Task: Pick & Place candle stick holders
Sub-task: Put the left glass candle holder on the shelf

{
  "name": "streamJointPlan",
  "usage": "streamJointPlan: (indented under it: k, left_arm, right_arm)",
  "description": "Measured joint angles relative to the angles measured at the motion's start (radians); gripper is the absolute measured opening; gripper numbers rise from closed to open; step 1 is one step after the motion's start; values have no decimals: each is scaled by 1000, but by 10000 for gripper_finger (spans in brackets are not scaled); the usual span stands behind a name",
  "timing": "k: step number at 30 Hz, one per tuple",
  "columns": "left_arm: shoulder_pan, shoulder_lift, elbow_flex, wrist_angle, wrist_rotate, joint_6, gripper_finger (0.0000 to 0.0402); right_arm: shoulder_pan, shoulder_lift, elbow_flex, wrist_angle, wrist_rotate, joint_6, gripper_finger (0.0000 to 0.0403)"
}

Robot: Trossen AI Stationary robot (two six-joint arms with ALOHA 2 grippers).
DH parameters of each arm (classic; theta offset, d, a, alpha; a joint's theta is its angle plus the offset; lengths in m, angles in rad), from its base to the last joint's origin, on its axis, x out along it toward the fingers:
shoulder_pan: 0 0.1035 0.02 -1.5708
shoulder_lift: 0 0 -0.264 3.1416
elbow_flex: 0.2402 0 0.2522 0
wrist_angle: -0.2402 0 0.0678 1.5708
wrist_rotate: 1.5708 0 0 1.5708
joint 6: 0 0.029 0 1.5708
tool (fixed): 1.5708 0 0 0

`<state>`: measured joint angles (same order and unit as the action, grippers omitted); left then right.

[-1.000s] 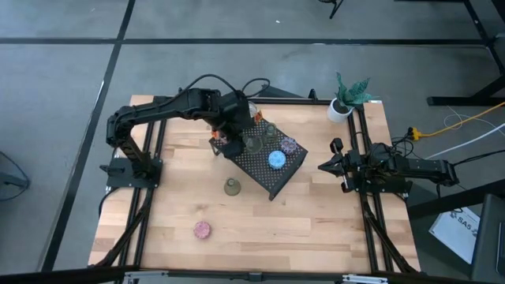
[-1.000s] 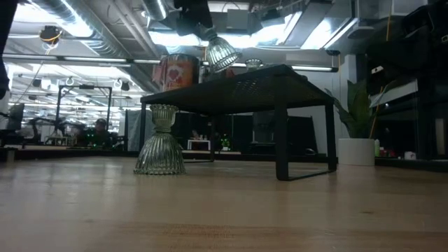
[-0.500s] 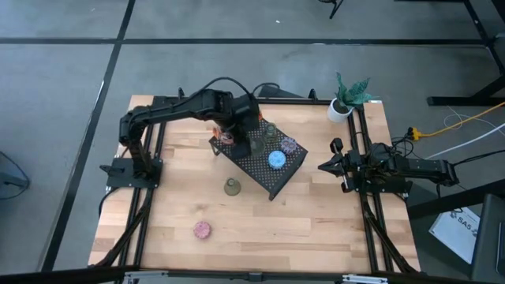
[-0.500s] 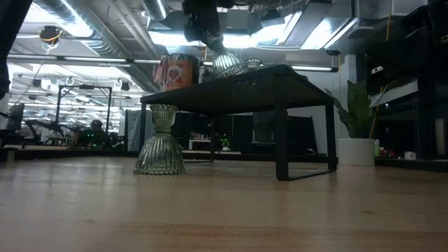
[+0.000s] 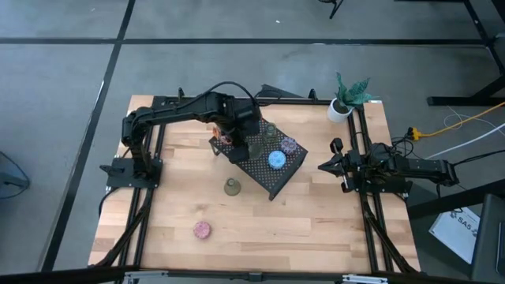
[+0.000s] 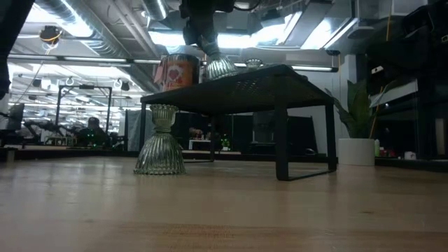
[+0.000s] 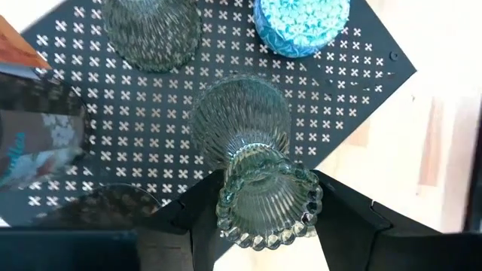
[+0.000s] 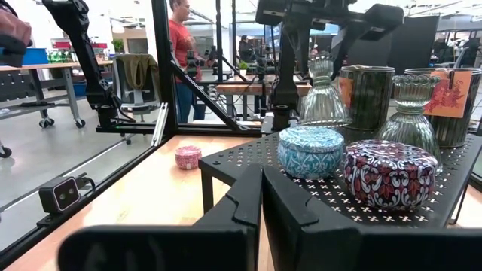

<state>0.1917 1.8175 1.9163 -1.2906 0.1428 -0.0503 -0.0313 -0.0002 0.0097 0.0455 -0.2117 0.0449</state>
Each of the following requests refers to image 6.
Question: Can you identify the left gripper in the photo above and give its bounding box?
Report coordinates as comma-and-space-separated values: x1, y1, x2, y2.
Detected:
179, 0, 235, 57

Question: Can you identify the ribbed glass candlestick holder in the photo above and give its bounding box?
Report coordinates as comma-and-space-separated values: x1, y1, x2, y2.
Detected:
133, 103, 188, 176
204, 41, 239, 82
245, 58, 264, 70

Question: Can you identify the scented candle tin orange label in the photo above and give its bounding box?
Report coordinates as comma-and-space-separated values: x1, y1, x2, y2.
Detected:
153, 52, 201, 93

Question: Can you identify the black perforated metal shelf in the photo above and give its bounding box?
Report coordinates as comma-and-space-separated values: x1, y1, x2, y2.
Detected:
139, 64, 339, 182

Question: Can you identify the person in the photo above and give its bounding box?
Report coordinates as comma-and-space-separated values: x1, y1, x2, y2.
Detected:
188, 126, 211, 141
77, 116, 110, 148

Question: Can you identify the grey partition panel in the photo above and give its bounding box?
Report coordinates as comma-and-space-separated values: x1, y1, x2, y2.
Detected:
125, 110, 155, 152

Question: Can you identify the black round ceiling device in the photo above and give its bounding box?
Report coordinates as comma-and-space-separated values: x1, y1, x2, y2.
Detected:
38, 24, 64, 46

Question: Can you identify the green leafy plant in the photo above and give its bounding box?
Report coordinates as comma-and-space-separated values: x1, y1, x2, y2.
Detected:
324, 79, 390, 139

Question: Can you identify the white plant pot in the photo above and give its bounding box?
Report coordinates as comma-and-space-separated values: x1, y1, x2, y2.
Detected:
337, 137, 377, 167

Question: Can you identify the dark computer monitor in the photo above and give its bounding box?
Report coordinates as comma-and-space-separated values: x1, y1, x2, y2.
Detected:
6, 102, 26, 132

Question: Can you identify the silver round air duct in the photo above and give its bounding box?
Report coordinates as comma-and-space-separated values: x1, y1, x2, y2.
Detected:
141, 0, 170, 21

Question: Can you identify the small white display frame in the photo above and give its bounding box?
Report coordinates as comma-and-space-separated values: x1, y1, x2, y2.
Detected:
188, 139, 212, 151

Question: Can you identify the black background gantry frame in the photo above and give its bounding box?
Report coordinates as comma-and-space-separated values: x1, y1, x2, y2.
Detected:
54, 85, 113, 134

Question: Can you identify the black aluminium table frame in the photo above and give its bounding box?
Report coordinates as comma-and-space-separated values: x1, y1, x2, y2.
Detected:
0, 146, 448, 173

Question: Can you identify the black desk frame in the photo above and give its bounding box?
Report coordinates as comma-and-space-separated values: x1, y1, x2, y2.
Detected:
376, 76, 448, 169

